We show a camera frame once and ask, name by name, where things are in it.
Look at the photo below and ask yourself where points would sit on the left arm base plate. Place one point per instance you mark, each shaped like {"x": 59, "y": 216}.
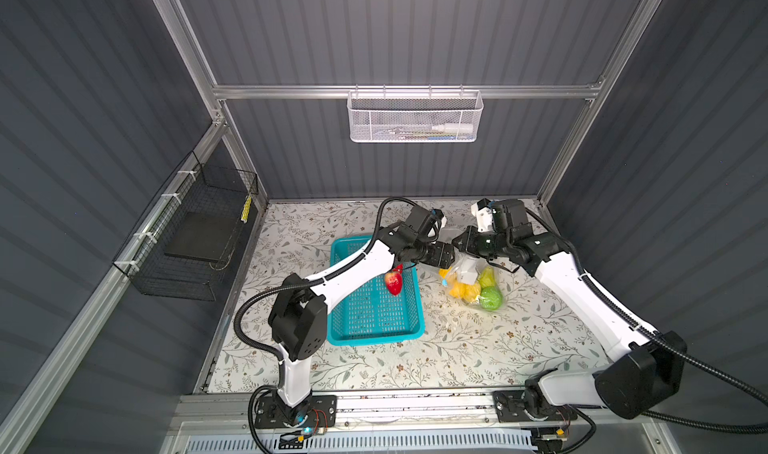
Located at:
{"x": 271, "y": 412}

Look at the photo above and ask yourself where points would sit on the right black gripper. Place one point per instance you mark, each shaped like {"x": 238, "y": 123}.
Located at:
{"x": 466, "y": 245}

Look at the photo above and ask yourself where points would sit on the black foam pad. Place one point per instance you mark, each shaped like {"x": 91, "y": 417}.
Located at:
{"x": 201, "y": 237}

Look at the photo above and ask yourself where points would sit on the teal plastic basket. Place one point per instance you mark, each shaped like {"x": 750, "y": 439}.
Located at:
{"x": 373, "y": 315}

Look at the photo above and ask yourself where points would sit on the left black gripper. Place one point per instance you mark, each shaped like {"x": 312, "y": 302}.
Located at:
{"x": 440, "y": 255}

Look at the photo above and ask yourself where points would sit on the orange yellow round fruit toy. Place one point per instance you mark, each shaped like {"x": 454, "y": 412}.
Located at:
{"x": 456, "y": 290}

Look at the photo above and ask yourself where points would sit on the black wire basket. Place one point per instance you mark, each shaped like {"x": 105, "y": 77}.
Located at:
{"x": 198, "y": 187}

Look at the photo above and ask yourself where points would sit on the white perforated vent strip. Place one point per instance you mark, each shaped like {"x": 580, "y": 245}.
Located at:
{"x": 495, "y": 439}

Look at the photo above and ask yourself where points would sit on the green apple toy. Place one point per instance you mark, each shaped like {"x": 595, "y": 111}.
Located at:
{"x": 490, "y": 298}

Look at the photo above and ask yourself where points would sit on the aluminium mounting rail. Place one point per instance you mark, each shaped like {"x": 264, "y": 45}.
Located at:
{"x": 357, "y": 410}

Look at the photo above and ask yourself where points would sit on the green pear toy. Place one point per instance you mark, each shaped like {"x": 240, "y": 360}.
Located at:
{"x": 486, "y": 278}

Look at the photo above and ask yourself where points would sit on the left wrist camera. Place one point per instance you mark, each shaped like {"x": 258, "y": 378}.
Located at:
{"x": 436, "y": 221}

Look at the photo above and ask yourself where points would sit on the red strawberry toy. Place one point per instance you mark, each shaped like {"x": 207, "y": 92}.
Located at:
{"x": 394, "y": 280}

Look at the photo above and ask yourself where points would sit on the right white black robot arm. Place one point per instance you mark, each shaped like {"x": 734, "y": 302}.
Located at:
{"x": 643, "y": 368}

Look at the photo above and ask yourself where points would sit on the white wire mesh basket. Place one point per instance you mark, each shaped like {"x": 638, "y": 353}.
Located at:
{"x": 414, "y": 116}

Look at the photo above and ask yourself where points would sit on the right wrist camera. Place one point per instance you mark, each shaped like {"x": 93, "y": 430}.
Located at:
{"x": 501, "y": 216}

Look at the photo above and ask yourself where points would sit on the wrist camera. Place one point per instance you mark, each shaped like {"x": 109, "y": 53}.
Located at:
{"x": 501, "y": 216}
{"x": 436, "y": 221}

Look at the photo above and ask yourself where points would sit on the yellow black marker pen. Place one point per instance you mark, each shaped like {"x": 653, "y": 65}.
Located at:
{"x": 246, "y": 209}

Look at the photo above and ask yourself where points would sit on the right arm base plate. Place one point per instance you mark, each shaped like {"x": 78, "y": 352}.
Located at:
{"x": 511, "y": 406}

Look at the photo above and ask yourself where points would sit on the clear zip top bag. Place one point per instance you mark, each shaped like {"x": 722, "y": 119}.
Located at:
{"x": 466, "y": 269}

